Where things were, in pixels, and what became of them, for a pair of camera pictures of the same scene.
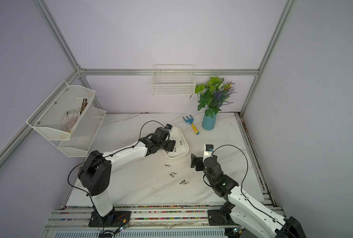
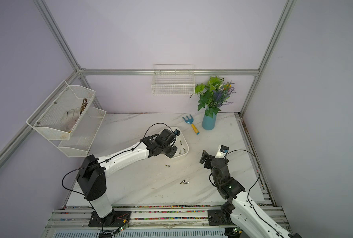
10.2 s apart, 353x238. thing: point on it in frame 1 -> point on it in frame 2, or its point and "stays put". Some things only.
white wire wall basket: x=173 y=79 stays put
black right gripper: x=199 y=159 -> x=205 y=156
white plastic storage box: x=179 y=135 stays put
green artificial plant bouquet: x=213 y=94 stays put
